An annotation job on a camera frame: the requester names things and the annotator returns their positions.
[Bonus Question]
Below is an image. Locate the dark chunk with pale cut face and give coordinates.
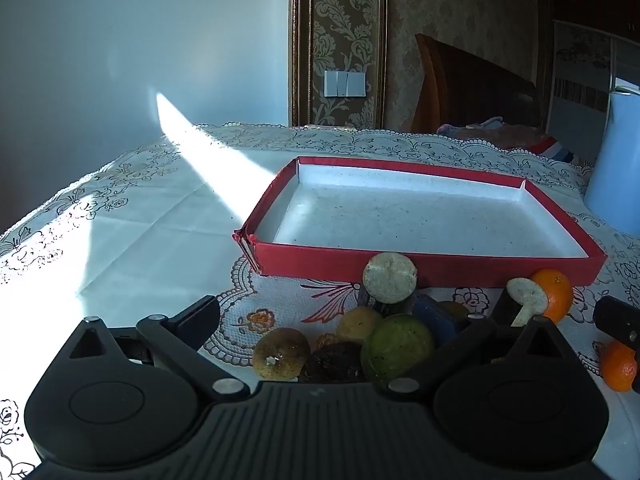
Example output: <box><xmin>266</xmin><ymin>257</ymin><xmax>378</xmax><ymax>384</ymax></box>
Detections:
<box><xmin>492</xmin><ymin>277</ymin><xmax>549</xmax><ymax>328</ymax></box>
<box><xmin>356</xmin><ymin>252</ymin><xmax>418</xmax><ymax>317</ymax></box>

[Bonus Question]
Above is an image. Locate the wooden headboard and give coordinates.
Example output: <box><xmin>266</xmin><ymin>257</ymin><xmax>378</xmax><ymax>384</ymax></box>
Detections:
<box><xmin>411</xmin><ymin>33</ymin><xmax>543</xmax><ymax>133</ymax></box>

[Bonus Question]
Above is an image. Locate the green cucumber chunk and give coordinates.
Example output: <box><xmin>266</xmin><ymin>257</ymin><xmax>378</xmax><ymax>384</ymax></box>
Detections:
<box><xmin>360</xmin><ymin>313</ymin><xmax>436</xmax><ymax>391</ymax></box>

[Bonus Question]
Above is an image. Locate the white wall switch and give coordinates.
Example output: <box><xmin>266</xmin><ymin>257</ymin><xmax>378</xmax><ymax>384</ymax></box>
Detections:
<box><xmin>324</xmin><ymin>70</ymin><xmax>368</xmax><ymax>97</ymax></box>

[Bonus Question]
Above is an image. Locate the red cardboard tray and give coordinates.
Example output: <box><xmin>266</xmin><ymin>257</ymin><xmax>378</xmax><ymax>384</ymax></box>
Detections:
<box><xmin>233</xmin><ymin>156</ymin><xmax>608</xmax><ymax>288</ymax></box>

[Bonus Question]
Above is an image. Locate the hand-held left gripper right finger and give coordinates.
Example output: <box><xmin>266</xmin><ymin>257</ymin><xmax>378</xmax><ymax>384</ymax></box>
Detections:
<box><xmin>372</xmin><ymin>294</ymin><xmax>576</xmax><ymax>393</ymax></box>

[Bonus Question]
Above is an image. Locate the yellow-green round fruit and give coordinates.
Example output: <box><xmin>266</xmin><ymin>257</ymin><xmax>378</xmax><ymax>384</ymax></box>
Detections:
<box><xmin>334</xmin><ymin>306</ymin><xmax>385</xmax><ymax>346</ymax></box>

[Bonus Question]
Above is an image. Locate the orange mandarin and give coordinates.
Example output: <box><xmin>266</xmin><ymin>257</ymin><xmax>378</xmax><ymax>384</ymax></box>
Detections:
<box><xmin>530</xmin><ymin>268</ymin><xmax>574</xmax><ymax>324</ymax></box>
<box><xmin>600</xmin><ymin>340</ymin><xmax>638</xmax><ymax>393</ymax></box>

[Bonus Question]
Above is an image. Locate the brown kiwi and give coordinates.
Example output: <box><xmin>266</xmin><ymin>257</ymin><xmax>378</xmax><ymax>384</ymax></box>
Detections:
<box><xmin>251</xmin><ymin>328</ymin><xmax>311</xmax><ymax>381</ymax></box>

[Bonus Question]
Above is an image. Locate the patterned wardrobe sliding door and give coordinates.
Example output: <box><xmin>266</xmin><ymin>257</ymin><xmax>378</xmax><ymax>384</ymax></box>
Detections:
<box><xmin>545</xmin><ymin>20</ymin><xmax>640</xmax><ymax>161</ymax></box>

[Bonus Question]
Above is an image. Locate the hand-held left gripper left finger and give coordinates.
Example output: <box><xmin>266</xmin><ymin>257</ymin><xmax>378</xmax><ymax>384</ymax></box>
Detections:
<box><xmin>67</xmin><ymin>296</ymin><xmax>251</xmax><ymax>403</ymax></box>

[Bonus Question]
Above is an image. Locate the striped pillow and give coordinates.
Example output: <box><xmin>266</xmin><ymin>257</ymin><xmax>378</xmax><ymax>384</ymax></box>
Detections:
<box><xmin>437</xmin><ymin>122</ymin><xmax>576</xmax><ymax>163</ymax></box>

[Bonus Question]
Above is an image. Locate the dark brown chunk white face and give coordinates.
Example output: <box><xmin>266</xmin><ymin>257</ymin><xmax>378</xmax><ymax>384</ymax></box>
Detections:
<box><xmin>298</xmin><ymin>341</ymin><xmax>371</xmax><ymax>383</ymax></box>

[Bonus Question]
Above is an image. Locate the light blue kettle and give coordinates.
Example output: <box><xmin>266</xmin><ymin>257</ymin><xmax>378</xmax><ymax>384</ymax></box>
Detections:
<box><xmin>584</xmin><ymin>87</ymin><xmax>640</xmax><ymax>236</ymax></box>

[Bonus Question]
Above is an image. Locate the white lace tablecloth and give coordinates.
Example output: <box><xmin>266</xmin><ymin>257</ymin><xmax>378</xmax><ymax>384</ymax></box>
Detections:
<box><xmin>0</xmin><ymin>121</ymin><xmax>640</xmax><ymax>480</ymax></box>

